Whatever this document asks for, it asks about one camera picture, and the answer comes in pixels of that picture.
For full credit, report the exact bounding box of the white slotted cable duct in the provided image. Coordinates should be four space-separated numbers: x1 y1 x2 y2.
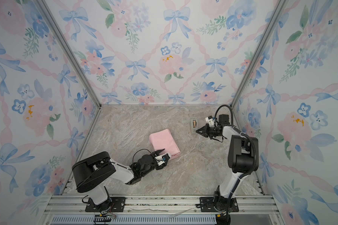
47 214 217 225

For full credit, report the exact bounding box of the purple wrapping paper sheet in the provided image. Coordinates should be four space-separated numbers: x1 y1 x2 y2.
149 129 181 160

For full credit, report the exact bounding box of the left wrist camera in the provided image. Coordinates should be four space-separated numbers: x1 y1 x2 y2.
155 153 171 166

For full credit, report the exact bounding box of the beige tape dispenser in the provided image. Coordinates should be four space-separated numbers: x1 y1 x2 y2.
190 119 199 134

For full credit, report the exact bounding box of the right aluminium corner post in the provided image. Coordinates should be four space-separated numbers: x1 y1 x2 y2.
231 0 288 108

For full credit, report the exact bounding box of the black corrugated cable conduit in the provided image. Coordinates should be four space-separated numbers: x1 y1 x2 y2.
214 104 260 225

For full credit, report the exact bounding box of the aluminium front rail frame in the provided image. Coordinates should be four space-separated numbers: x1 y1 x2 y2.
39 195 284 225

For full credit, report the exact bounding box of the left aluminium corner post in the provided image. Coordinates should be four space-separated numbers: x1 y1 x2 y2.
34 0 101 108

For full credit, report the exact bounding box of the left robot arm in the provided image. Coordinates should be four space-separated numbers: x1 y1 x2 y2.
72 149 171 212

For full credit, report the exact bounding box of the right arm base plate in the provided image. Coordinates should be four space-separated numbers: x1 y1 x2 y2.
197 197 239 213

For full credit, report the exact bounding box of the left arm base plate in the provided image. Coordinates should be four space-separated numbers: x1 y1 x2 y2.
85 197 126 213

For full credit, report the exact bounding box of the aluminium corner post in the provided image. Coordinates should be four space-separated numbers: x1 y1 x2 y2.
34 0 101 108
231 0 288 108

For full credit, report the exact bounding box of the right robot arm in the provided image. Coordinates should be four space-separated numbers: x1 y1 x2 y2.
196 114 259 213

